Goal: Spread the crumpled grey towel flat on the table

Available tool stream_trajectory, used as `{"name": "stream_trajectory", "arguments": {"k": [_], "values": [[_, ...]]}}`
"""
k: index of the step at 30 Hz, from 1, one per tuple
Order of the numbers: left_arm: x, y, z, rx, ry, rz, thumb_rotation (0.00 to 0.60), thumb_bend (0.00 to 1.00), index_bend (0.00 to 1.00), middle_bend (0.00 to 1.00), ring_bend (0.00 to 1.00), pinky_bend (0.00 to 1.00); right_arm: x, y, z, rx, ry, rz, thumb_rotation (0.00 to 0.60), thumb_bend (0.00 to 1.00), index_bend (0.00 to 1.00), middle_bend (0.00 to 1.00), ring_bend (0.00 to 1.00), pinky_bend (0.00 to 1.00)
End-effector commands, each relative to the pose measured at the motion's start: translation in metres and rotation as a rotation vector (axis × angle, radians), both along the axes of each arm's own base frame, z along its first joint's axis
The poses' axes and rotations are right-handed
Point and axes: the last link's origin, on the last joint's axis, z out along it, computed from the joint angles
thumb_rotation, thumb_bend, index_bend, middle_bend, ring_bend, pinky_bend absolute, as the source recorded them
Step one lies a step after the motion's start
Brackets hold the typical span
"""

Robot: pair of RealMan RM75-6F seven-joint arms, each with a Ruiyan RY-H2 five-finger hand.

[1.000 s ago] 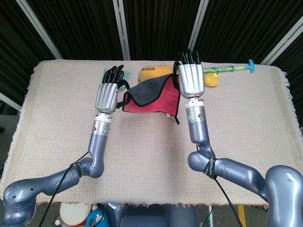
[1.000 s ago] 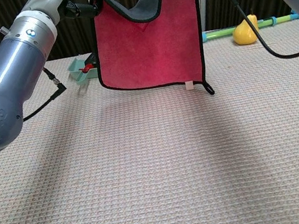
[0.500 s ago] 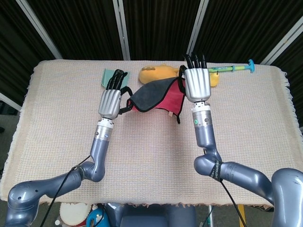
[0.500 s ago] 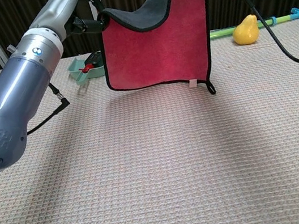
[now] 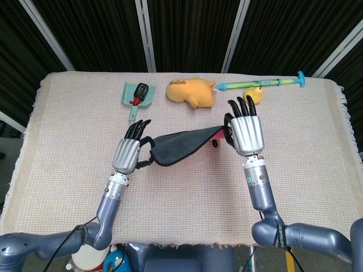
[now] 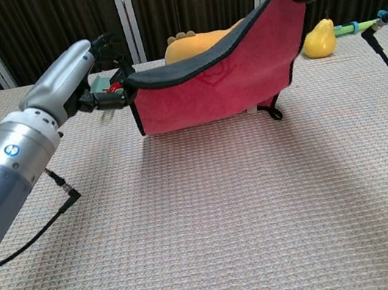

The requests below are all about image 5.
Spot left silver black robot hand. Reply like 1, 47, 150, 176
112, 118, 156, 175

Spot blue plastic container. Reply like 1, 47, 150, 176
102, 244, 131, 272

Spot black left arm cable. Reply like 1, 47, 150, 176
49, 216, 99, 272

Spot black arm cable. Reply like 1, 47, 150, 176
49, 216, 99, 272
257, 211, 298, 272

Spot teal plastic dustpan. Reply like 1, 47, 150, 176
120, 82, 157, 123

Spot green blue toy water pump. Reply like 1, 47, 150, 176
216, 70, 307, 92

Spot black and red small device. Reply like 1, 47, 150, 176
129, 82, 150, 106

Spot dark grey cloth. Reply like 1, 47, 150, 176
149, 124, 235, 167

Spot beige woven tablecloth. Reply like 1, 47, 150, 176
0, 71, 363, 253

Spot white partition post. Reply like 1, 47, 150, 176
311, 19, 363, 79
0, 110, 27, 134
19, 0, 75, 71
220, 0, 251, 73
134, 0, 157, 73

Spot orange plush toy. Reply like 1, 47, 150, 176
166, 76, 217, 110

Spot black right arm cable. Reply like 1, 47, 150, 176
257, 211, 298, 272

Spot blue-grey robot torso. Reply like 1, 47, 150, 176
124, 243, 236, 272

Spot white round fluffy object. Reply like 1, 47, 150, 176
70, 245, 110, 272

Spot black printed strap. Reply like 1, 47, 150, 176
272, 223, 287, 250

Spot yellow pear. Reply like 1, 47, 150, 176
243, 84, 264, 105

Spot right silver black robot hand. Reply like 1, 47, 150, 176
223, 95, 266, 157

